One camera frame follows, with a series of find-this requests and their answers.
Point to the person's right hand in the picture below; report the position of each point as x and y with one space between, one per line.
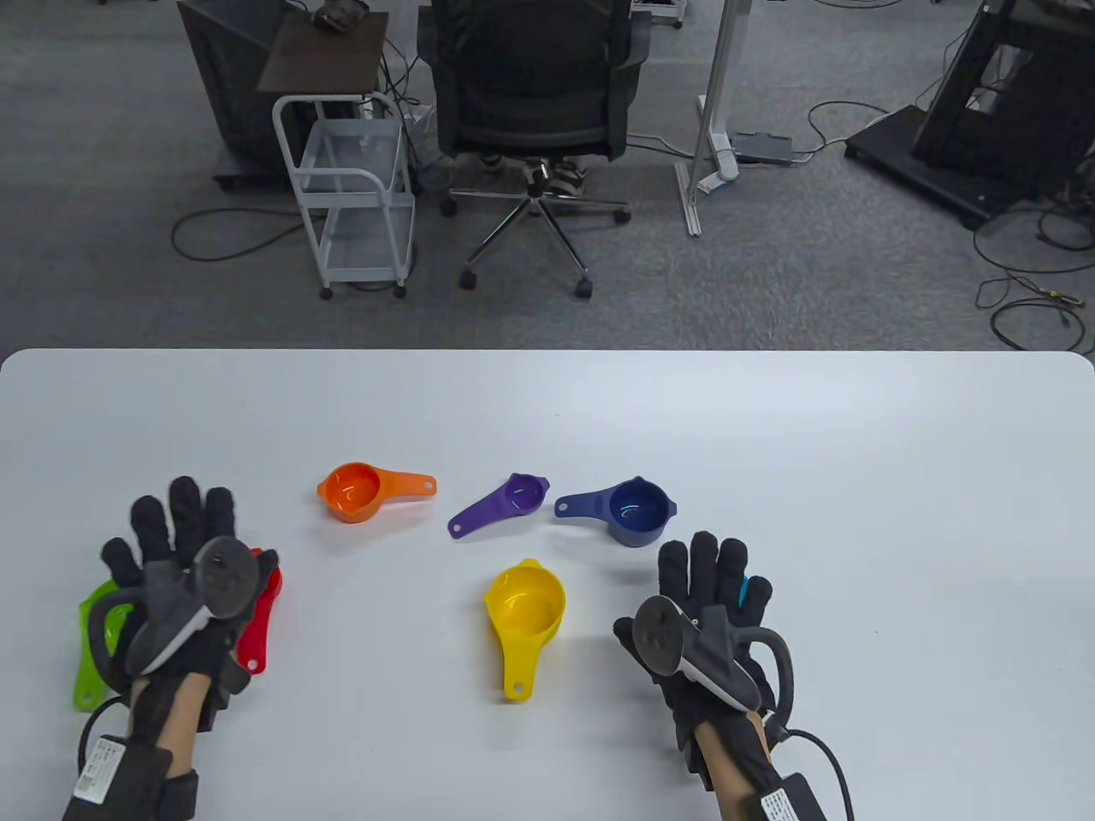
703 564

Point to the person's left hand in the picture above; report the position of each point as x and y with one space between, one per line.
184 505

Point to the light blue plastic measuring cup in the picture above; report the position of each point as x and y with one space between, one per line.
743 592

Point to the navy plastic measuring cup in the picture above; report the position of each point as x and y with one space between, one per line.
637 513

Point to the red plastic measuring cup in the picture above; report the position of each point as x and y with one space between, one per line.
257 633

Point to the orange plastic measuring cup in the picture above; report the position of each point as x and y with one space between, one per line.
351 492

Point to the yellow plastic measuring cup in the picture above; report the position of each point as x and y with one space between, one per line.
526 607

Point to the purple plastic measuring cup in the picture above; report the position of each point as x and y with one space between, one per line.
522 494

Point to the green plastic measuring cup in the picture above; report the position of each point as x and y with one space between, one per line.
85 676

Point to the person's right forearm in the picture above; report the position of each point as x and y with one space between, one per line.
727 757

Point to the person's left forearm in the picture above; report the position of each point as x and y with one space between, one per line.
184 718

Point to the grey white hand controller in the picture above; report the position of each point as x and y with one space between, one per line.
227 577
659 633

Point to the black wrist sensor box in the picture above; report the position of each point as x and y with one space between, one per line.
787 804
128 778

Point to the white rolling cart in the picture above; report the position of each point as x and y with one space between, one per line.
355 154

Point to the black cabinet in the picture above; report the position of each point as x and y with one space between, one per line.
231 85

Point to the black power adapter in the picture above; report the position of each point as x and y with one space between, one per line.
764 147

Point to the white desk leg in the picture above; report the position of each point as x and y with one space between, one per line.
714 111

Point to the dark brown side table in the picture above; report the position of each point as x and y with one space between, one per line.
325 56

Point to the small brown object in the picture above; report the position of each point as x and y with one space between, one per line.
342 13

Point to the black office chair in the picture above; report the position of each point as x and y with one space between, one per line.
530 77

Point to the black monitor stand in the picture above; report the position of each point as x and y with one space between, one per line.
984 128

